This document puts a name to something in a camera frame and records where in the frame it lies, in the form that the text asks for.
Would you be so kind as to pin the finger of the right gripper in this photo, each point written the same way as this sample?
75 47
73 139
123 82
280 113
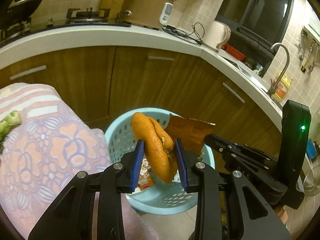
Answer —
225 147

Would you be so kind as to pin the black wok with lid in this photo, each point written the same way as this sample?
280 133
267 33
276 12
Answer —
19 12

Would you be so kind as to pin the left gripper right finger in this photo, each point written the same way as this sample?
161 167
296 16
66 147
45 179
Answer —
185 163

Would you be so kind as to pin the green vegetable scrap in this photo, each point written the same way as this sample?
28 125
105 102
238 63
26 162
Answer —
11 121

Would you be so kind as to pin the beige rice cooker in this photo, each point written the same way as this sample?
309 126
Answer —
152 14

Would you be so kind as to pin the light blue trash basket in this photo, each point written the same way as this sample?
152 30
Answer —
152 195

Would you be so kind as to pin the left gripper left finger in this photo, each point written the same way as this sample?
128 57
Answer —
128 179

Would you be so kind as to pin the wooden base cabinets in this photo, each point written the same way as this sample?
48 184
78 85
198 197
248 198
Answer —
101 83

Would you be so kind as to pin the gas stove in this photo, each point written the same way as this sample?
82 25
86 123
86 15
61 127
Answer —
75 16

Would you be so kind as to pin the orange peel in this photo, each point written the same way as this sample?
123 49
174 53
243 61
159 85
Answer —
158 146

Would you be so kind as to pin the pink floral tablecloth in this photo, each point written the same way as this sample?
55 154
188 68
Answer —
40 156

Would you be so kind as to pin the yellow dish soap bottle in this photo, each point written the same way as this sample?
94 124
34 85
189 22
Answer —
282 87

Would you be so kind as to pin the hanging utensil rack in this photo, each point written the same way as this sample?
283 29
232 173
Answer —
308 49

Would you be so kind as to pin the brown cardboard scrap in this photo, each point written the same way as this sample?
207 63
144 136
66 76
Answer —
190 131

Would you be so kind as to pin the red tray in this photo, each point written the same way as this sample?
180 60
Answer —
233 52

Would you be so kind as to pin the white electric kettle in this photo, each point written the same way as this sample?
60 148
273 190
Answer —
217 35

